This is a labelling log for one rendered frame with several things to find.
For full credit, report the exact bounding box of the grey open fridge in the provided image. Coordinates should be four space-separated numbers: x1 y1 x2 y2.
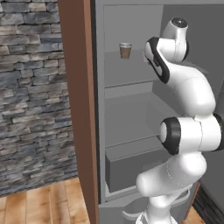
90 0 224 224

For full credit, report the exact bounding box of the grey fridge drawer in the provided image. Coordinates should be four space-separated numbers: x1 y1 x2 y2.
104 143 173 194

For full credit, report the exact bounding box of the brown wooden cabinet panel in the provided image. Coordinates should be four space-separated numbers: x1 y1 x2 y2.
57 0 101 224

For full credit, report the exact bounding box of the brown drink cup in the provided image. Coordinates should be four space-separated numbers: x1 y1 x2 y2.
118 42 133 60

